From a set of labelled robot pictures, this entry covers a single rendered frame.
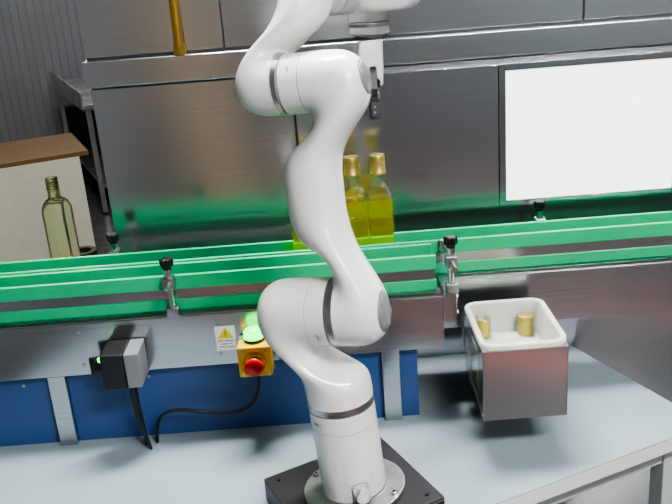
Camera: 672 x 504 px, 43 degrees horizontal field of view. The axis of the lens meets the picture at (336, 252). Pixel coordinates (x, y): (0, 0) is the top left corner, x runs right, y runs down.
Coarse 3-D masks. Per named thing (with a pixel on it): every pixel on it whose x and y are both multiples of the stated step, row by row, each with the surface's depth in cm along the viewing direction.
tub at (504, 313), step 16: (480, 304) 185; (496, 304) 185; (512, 304) 185; (528, 304) 185; (544, 304) 182; (480, 320) 186; (496, 320) 186; (512, 320) 186; (544, 320) 179; (480, 336) 169; (496, 336) 185; (512, 336) 184; (528, 336) 184; (544, 336) 179; (560, 336) 167
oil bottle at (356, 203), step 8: (352, 192) 186; (360, 192) 186; (352, 200) 186; (360, 200) 186; (352, 208) 187; (360, 208) 187; (352, 216) 188; (360, 216) 188; (352, 224) 188; (360, 224) 188; (360, 232) 189; (368, 232) 190; (360, 240) 190; (368, 240) 190
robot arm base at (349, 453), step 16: (352, 416) 147; (368, 416) 149; (320, 432) 149; (336, 432) 147; (352, 432) 147; (368, 432) 149; (320, 448) 151; (336, 448) 148; (352, 448) 148; (368, 448) 150; (320, 464) 153; (336, 464) 150; (352, 464) 149; (368, 464) 151; (384, 464) 162; (320, 480) 160; (336, 480) 151; (352, 480) 150; (368, 480) 151; (384, 480) 155; (400, 480) 157; (320, 496) 156; (336, 496) 153; (352, 496) 151; (368, 496) 150; (384, 496) 153; (400, 496) 153
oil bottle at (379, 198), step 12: (372, 192) 186; (384, 192) 186; (372, 204) 187; (384, 204) 187; (372, 216) 188; (384, 216) 188; (372, 228) 189; (384, 228) 189; (372, 240) 190; (384, 240) 190
